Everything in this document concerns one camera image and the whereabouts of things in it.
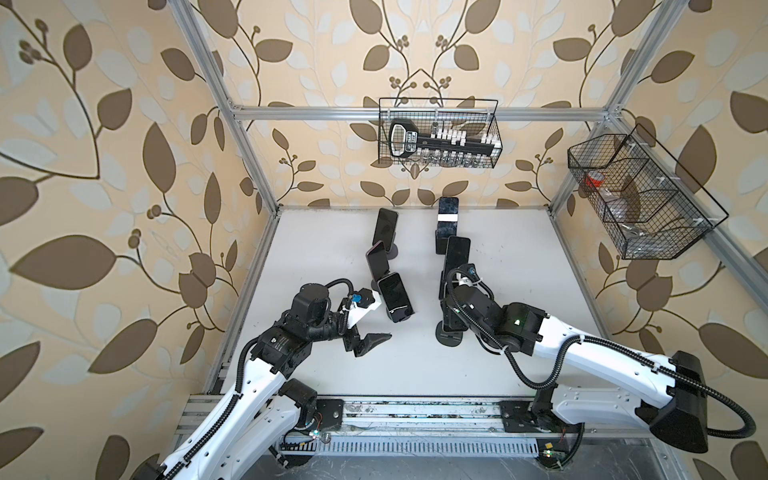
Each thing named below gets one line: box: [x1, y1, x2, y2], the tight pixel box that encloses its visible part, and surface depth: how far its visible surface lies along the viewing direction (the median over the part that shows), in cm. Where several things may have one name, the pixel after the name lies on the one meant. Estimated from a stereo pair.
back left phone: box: [372, 208, 398, 252], surface depth 101 cm
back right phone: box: [437, 196, 459, 239], surface depth 104 cm
